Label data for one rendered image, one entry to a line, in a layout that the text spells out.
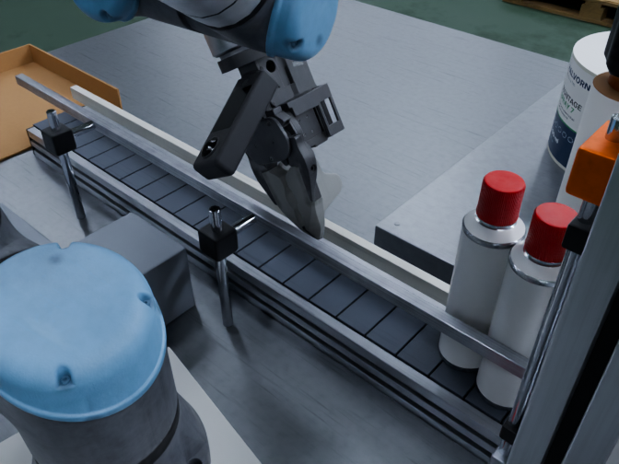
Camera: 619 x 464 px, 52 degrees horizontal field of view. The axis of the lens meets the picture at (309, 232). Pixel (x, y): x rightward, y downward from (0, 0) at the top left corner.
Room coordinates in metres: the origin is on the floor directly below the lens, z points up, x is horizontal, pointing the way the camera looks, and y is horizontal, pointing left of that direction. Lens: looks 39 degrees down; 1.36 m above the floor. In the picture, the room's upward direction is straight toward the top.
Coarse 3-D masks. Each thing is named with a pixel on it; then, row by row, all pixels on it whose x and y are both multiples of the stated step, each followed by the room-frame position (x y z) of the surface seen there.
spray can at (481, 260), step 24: (480, 192) 0.41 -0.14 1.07; (504, 192) 0.39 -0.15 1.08; (480, 216) 0.40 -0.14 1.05; (504, 216) 0.39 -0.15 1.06; (480, 240) 0.39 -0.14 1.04; (504, 240) 0.39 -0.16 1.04; (456, 264) 0.41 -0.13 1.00; (480, 264) 0.39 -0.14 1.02; (504, 264) 0.38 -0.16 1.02; (456, 288) 0.40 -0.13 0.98; (480, 288) 0.38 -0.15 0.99; (456, 312) 0.39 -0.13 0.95; (480, 312) 0.38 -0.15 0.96; (456, 360) 0.39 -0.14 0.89; (480, 360) 0.38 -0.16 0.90
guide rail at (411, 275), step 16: (80, 96) 0.90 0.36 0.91; (96, 96) 0.89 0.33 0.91; (112, 112) 0.84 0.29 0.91; (128, 128) 0.82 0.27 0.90; (144, 128) 0.79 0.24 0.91; (160, 144) 0.77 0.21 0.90; (176, 144) 0.75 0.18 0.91; (192, 160) 0.72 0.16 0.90; (240, 176) 0.67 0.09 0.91; (256, 192) 0.64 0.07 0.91; (272, 208) 0.62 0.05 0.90; (336, 240) 0.55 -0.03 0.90; (352, 240) 0.54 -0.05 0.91; (368, 256) 0.52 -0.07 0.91; (384, 256) 0.51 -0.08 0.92; (384, 272) 0.51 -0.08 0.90; (400, 272) 0.49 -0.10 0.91; (416, 272) 0.49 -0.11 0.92; (416, 288) 0.48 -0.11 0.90; (432, 288) 0.47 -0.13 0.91; (448, 288) 0.46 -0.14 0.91
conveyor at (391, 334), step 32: (96, 160) 0.76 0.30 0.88; (128, 160) 0.76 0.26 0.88; (160, 192) 0.68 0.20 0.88; (192, 192) 0.68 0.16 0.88; (192, 224) 0.61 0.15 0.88; (256, 224) 0.61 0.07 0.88; (256, 256) 0.55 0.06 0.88; (288, 256) 0.55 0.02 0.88; (288, 288) 0.50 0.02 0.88; (320, 288) 0.50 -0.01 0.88; (352, 288) 0.50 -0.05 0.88; (352, 320) 0.45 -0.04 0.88; (384, 320) 0.45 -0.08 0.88; (416, 320) 0.45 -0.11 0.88; (416, 352) 0.41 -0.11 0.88; (448, 384) 0.37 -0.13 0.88
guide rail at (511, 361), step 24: (48, 96) 0.80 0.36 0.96; (96, 120) 0.73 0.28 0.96; (120, 144) 0.69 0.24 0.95; (144, 144) 0.67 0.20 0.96; (168, 168) 0.62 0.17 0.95; (216, 192) 0.57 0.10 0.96; (264, 216) 0.52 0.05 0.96; (288, 240) 0.49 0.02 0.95; (312, 240) 0.48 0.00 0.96; (336, 264) 0.45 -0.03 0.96; (360, 264) 0.45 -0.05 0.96; (384, 288) 0.41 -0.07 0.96; (408, 312) 0.40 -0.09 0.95; (432, 312) 0.38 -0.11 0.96; (456, 336) 0.36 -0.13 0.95; (480, 336) 0.36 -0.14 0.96; (504, 360) 0.33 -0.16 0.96; (528, 360) 0.33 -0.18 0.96
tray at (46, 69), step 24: (24, 48) 1.19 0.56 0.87; (0, 72) 1.15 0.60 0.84; (24, 72) 1.15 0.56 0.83; (48, 72) 1.15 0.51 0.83; (72, 72) 1.10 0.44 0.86; (0, 96) 1.05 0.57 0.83; (24, 96) 1.05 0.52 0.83; (72, 96) 1.05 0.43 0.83; (0, 120) 0.96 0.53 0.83; (24, 120) 0.96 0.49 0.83; (0, 144) 0.88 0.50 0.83; (24, 144) 0.88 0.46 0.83
